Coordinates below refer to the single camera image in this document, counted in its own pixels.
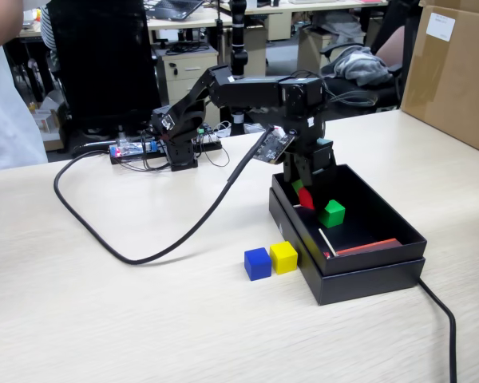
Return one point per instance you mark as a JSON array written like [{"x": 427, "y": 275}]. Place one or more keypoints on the beige drawer cabinet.
[
  {"x": 183, "y": 76},
  {"x": 307, "y": 68}
]

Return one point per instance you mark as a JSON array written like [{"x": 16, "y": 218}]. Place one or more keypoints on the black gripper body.
[{"x": 319, "y": 153}]

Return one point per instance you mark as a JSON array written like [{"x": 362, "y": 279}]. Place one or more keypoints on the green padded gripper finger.
[{"x": 293, "y": 171}]

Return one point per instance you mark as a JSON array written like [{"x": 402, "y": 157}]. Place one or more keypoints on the black open box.
[{"x": 367, "y": 285}]

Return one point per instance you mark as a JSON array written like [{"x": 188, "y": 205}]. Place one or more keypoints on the bare forearm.
[{"x": 0, "y": 24}]

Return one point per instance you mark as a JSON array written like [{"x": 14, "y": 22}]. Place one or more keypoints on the person in striped shirt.
[{"x": 48, "y": 24}]

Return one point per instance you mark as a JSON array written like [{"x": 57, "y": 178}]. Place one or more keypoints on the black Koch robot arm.
[{"x": 247, "y": 91}]

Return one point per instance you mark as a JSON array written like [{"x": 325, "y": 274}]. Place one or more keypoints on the black armrest office chair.
[{"x": 355, "y": 95}]

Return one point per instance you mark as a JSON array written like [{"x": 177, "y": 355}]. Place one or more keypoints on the green wooden cube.
[{"x": 332, "y": 215}]

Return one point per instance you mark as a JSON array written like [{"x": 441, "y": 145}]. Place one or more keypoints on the blue wooden cube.
[{"x": 258, "y": 265}]

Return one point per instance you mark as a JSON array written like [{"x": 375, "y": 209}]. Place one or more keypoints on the controller board with red LED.
[{"x": 135, "y": 149}]

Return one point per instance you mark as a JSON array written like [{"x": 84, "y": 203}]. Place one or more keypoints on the black cardboard box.
[{"x": 375, "y": 258}]

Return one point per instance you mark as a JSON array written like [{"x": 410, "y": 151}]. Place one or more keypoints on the yellow wooden cube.
[{"x": 283, "y": 258}]

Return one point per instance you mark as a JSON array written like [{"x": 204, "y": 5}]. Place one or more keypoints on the black vertical pole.
[{"x": 238, "y": 48}]

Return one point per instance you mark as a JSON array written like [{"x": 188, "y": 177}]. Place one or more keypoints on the person in white shirt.
[{"x": 8, "y": 119}]

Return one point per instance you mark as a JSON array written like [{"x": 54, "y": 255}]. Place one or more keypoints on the black laptop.
[{"x": 175, "y": 8}]

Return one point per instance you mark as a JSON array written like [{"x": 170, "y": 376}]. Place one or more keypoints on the broad black gripper finger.
[{"x": 308, "y": 171}]

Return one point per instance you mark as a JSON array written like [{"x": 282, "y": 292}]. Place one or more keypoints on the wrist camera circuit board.
[{"x": 273, "y": 149}]

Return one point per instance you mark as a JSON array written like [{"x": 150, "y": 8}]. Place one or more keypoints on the red wooden cube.
[{"x": 306, "y": 199}]

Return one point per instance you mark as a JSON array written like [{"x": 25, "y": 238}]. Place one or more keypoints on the white open carton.
[{"x": 48, "y": 119}]

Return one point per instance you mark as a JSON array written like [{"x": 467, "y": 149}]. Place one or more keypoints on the black mesh office chair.
[{"x": 104, "y": 60}]

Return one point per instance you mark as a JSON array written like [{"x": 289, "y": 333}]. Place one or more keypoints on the large brown cardboard box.
[{"x": 455, "y": 88}]

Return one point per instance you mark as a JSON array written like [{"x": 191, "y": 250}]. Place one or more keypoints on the grey hooded sweater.
[{"x": 359, "y": 65}]

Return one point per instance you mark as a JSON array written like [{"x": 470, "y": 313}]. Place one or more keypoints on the long white stick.
[{"x": 327, "y": 243}]

